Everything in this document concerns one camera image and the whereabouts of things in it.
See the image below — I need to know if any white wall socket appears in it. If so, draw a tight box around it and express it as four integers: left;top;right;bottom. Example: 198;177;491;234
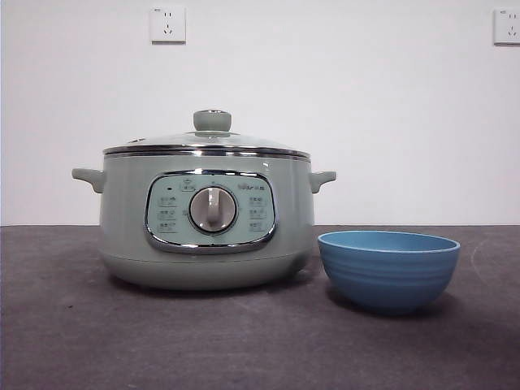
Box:
150;6;188;45
492;7;520;46

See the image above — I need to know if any glass lid with green knob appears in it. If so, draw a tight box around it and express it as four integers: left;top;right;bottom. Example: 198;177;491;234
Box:
102;109;312;158

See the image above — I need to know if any pale green electric steamer pot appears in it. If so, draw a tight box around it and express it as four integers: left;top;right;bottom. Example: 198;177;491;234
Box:
71;152;337;292

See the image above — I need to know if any blue ribbed bowl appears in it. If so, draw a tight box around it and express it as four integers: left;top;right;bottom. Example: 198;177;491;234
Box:
317;230;462;317

